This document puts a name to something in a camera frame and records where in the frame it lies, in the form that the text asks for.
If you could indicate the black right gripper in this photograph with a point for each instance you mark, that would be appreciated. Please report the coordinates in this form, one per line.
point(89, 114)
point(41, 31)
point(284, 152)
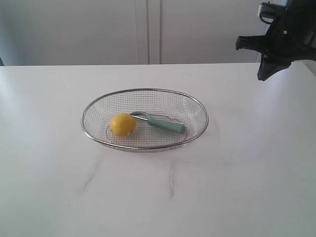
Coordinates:
point(286, 40)

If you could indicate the teal handled vegetable peeler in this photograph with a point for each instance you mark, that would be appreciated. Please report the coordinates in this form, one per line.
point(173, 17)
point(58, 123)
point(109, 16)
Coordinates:
point(166, 125)

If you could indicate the yellow lemon with sticker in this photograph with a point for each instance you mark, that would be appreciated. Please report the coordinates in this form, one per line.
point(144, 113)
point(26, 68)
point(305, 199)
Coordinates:
point(122, 124)

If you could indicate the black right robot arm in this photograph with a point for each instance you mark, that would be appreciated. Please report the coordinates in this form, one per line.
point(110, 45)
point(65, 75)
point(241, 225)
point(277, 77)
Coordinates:
point(300, 8)

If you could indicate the white cabinet doors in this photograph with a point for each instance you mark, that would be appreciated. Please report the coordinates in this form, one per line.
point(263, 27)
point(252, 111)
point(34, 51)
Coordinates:
point(121, 32)

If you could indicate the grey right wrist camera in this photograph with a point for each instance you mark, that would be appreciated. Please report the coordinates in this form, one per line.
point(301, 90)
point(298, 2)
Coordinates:
point(268, 12)

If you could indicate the oval wire mesh basket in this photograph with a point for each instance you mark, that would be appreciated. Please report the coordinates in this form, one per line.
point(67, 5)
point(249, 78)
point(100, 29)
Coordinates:
point(165, 119)

